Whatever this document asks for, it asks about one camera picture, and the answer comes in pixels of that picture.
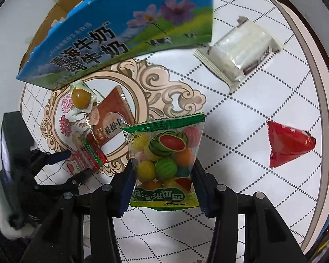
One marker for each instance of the red triangular snack packet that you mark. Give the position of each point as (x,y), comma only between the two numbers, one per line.
(286,145)

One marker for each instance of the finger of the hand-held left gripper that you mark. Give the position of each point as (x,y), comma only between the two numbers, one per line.
(54,156)
(76,180)

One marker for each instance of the small red white snack packet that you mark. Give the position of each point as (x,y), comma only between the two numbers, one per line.
(83,157)

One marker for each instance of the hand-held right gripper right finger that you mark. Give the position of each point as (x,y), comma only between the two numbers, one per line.
(205,194)

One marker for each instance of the floral checked quilt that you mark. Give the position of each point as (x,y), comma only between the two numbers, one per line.
(235,109)

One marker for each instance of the wrapped braised egg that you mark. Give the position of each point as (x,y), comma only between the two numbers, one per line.
(82,97)

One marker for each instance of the blue printed cardboard box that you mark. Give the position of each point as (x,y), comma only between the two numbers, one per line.
(126,19)

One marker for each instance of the brown red snack packet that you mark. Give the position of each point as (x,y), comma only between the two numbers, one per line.
(111,115)

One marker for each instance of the white wrapped cake packet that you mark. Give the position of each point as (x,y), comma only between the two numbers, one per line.
(235,52)

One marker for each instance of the green fruit candy bag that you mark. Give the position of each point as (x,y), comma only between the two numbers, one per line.
(164,153)

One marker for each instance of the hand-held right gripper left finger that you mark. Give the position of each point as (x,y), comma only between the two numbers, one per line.
(127,194)

